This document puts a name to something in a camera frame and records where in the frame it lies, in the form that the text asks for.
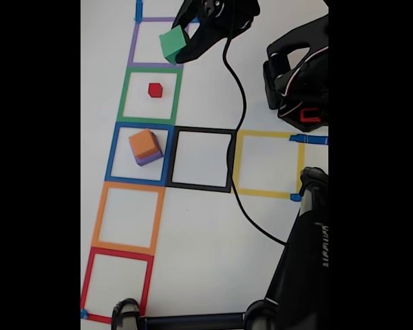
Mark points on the green cube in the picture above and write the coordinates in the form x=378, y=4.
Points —
x=172, y=43

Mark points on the small red cube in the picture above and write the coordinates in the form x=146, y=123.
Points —
x=155, y=90

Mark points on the orange cube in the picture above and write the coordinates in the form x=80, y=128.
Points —
x=142, y=142

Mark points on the purple square block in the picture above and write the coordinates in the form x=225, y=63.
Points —
x=149, y=159

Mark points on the twisted blue tape strip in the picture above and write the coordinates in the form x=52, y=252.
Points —
x=139, y=10

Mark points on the long blue tape strip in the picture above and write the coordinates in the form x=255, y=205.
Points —
x=313, y=140

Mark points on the small blue tape piece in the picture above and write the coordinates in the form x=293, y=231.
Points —
x=295, y=197
x=84, y=313

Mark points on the black tripod stand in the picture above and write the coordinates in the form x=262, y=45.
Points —
x=296, y=275

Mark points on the red square frame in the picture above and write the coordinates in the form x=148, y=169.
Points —
x=86, y=285

